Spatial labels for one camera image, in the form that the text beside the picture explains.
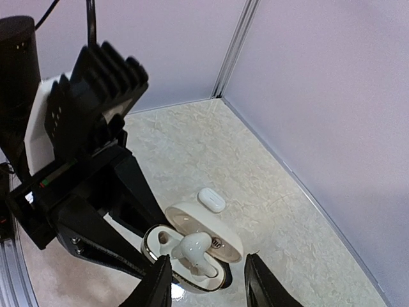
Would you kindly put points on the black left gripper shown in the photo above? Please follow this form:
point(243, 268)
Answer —
point(79, 222)

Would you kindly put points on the white oval charging case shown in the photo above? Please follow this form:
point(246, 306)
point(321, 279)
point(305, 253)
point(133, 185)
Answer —
point(211, 200)

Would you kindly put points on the small white charging case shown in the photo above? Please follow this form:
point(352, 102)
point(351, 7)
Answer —
point(185, 219)

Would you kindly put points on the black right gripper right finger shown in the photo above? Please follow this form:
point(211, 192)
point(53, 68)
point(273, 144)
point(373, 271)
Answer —
point(262, 287)

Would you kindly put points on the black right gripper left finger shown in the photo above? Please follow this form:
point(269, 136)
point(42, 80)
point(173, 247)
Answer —
point(154, 290)

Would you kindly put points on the aluminium table front rail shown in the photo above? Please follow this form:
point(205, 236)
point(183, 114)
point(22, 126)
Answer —
point(16, 287)

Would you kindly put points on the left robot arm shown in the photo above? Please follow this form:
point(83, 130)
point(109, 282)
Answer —
point(20, 78)

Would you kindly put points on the white earbud with stem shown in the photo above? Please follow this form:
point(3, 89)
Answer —
point(193, 248)

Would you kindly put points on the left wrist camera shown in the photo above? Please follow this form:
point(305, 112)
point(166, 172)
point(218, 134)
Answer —
point(78, 113)

